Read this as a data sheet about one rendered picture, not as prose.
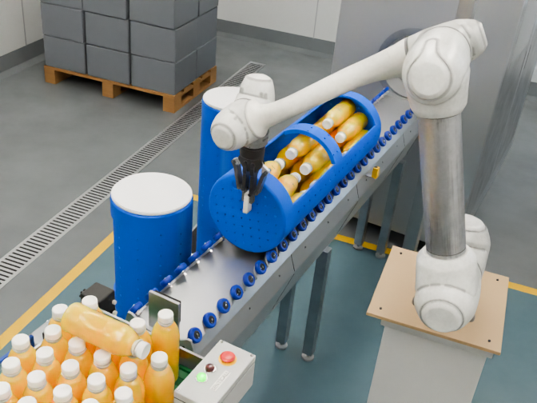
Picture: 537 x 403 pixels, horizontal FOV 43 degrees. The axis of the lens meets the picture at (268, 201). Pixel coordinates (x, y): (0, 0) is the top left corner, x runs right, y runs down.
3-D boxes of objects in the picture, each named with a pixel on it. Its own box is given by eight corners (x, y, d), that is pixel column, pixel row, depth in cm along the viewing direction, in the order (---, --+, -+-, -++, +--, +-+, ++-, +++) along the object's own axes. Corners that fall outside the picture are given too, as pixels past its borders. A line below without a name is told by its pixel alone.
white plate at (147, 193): (193, 173, 249) (193, 177, 250) (117, 169, 247) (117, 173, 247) (190, 215, 225) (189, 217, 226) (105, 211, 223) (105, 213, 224)
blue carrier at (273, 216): (380, 159, 286) (382, 93, 273) (287, 261, 219) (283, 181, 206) (319, 149, 299) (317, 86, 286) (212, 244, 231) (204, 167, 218)
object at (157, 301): (182, 334, 193) (183, 300, 186) (177, 339, 191) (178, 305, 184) (153, 321, 196) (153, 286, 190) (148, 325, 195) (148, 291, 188)
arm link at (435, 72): (483, 300, 189) (475, 350, 171) (424, 295, 195) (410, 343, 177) (477, 21, 156) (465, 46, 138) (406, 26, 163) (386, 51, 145)
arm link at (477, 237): (481, 274, 206) (499, 213, 195) (474, 309, 191) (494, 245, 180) (427, 259, 211) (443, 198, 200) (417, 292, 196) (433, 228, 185)
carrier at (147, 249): (188, 352, 295) (121, 350, 293) (195, 176, 250) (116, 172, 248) (184, 403, 271) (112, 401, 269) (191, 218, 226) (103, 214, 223)
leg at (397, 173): (386, 255, 397) (407, 160, 365) (383, 260, 393) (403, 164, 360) (377, 252, 400) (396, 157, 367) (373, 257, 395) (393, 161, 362)
